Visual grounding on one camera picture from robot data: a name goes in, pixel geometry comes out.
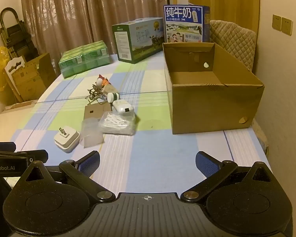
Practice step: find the translucent plastic cup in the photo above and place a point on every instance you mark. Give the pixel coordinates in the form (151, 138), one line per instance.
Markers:
(91, 134)

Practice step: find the red Doraemon figurine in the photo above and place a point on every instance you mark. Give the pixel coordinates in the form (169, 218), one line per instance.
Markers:
(102, 81)

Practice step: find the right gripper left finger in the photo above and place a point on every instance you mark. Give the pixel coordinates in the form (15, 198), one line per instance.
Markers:
(78, 173)

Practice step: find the flattened cardboard boxes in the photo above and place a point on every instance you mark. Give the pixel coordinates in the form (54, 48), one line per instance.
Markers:
(29, 80)

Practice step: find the wooden door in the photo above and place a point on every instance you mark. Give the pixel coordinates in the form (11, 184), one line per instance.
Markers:
(224, 1)

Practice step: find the green white milk box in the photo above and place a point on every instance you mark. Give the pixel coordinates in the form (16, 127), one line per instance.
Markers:
(138, 39)

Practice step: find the beige quilted cushion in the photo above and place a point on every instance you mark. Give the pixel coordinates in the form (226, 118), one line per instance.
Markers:
(240, 42)

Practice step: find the green white pill bottle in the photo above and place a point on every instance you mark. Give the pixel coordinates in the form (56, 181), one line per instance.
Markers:
(111, 97)

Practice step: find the brown curtain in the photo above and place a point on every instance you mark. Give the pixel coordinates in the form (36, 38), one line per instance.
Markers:
(60, 25)

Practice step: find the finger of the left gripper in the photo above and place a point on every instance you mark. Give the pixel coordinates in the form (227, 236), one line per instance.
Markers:
(37, 155)

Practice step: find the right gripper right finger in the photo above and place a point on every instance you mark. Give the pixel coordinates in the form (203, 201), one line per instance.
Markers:
(216, 172)

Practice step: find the blue milk carton box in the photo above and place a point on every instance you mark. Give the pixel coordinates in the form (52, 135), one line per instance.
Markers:
(187, 23)

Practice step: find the green shrink-wrapped carton pack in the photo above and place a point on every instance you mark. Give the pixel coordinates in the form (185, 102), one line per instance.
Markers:
(84, 58)

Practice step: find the white rounded case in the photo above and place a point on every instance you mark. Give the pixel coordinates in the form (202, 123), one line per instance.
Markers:
(123, 107)

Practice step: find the black folding hand cart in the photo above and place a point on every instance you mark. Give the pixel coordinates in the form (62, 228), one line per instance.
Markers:
(16, 38)

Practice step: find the clear box of swabs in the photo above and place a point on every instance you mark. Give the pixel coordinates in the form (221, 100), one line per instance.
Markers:
(114, 123)

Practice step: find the white power adapter plug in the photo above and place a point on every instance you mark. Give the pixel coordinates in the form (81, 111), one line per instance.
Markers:
(67, 139)

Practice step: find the wall socket pair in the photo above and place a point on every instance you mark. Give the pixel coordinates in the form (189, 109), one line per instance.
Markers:
(282, 24)

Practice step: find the open cardboard box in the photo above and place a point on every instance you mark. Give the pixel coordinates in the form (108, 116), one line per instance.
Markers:
(209, 89)

